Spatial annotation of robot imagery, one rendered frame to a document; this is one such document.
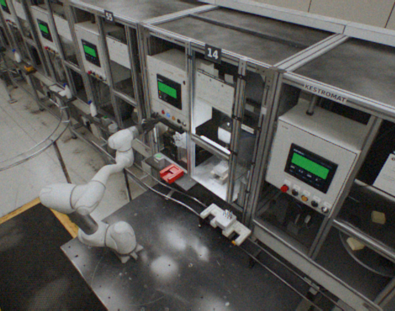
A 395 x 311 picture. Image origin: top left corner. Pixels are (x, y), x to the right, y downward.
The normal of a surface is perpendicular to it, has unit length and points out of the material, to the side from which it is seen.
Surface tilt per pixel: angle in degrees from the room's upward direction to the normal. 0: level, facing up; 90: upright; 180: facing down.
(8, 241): 0
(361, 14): 90
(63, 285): 0
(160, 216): 0
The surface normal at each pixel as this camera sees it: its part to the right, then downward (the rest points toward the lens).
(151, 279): 0.00, -0.77
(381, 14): -0.69, 0.46
